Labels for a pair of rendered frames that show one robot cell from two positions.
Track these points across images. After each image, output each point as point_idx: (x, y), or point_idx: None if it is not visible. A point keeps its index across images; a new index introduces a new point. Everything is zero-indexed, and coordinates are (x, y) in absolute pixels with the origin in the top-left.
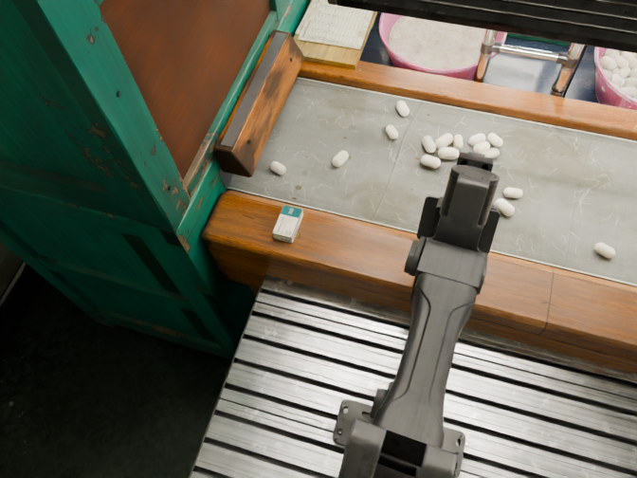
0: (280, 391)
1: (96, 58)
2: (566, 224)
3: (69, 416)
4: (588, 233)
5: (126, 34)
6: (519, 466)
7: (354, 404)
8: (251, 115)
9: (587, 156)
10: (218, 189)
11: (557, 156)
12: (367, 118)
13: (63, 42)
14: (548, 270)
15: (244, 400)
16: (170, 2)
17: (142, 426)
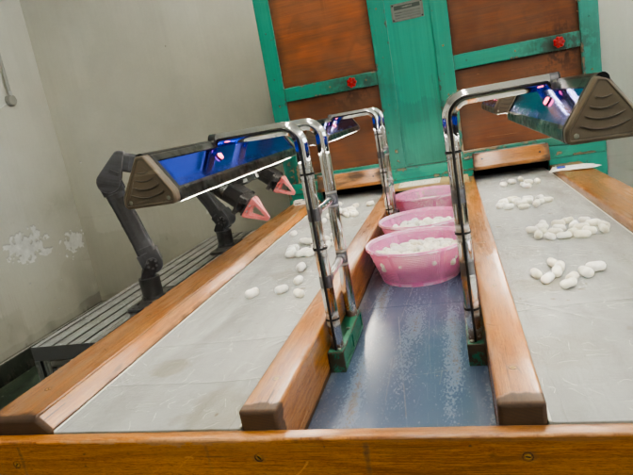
0: (248, 235)
1: (279, 111)
2: (309, 230)
3: None
4: (303, 233)
5: (296, 115)
6: (211, 260)
7: (239, 239)
8: (335, 175)
9: (351, 226)
10: (317, 196)
11: (349, 223)
12: (365, 204)
13: (271, 102)
14: (281, 226)
15: (245, 233)
16: (318, 119)
17: None
